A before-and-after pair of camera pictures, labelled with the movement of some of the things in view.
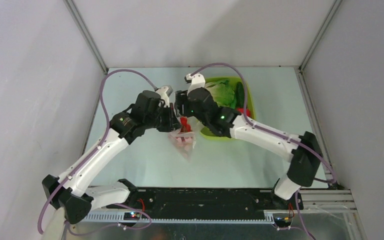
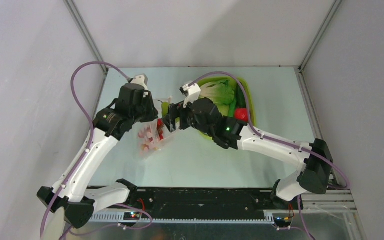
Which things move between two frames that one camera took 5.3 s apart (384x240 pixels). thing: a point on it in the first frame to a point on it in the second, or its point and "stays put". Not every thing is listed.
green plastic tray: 209,132 stays put
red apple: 241,110 stays put
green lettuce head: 222,91 stays put
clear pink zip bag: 185,141 to 153,135
